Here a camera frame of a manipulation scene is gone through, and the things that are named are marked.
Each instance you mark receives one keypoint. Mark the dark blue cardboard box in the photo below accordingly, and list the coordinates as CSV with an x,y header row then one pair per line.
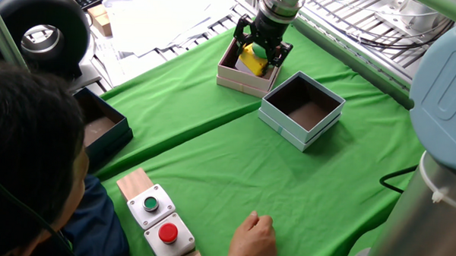
x,y
111,143

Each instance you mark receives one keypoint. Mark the person body dark blue clothes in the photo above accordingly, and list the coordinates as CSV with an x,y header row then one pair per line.
x,y
95,230

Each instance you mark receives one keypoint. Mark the white station red button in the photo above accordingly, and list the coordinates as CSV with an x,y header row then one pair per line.
x,y
178,245

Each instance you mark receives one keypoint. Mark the person right hand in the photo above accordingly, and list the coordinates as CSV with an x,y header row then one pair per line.
x,y
252,243

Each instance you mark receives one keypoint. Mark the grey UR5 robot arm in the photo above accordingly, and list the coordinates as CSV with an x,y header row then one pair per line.
x,y
442,93

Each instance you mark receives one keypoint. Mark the person head black hair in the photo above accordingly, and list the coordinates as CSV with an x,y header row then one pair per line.
x,y
25,155

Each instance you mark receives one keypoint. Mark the pink cardboard box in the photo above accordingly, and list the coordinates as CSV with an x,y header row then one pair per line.
x,y
241,79

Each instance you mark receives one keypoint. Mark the white zip tie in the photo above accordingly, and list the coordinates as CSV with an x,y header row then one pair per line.
x,y
438,196

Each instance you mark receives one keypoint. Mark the white paper stack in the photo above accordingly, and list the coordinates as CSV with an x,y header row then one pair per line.
x,y
159,19

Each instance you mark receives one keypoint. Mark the light blue cardboard box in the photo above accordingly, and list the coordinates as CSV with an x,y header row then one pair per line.
x,y
281,122

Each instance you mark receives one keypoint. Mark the red green button station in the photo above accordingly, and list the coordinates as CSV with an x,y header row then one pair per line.
x,y
135,183

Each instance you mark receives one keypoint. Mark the white paper sheet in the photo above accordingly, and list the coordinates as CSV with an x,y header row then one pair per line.
x,y
127,67

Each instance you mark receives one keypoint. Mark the grey aluminium frame rail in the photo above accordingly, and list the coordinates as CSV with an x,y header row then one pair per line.
x,y
352,60

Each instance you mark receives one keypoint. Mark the aluminium frame post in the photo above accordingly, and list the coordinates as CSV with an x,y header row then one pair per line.
x,y
4,40

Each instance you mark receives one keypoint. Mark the white station green button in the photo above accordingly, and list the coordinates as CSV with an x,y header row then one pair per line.
x,y
160,214

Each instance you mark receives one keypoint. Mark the silver perforated metal plate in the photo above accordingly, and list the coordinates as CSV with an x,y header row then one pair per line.
x,y
418,13

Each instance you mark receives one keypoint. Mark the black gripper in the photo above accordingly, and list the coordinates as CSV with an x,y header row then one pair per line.
x,y
271,28

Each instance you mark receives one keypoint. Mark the yellow box green mushroom button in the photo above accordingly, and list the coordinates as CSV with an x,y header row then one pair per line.
x,y
253,64

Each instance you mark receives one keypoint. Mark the green table cloth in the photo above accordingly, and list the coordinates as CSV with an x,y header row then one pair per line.
x,y
230,162

